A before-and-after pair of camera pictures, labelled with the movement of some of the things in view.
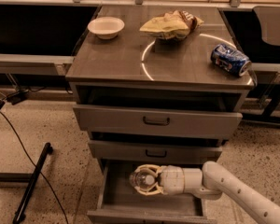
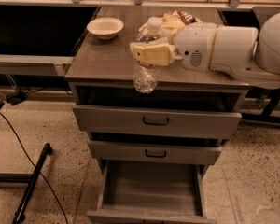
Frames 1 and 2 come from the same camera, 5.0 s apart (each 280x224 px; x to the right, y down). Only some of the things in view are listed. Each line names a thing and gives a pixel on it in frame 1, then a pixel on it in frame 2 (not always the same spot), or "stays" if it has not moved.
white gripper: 172,180 to 194,46
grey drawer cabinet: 163,103 stays
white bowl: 106,27 stays
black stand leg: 20,216 stays
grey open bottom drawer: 119,203 stays
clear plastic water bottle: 142,179 to 146,77
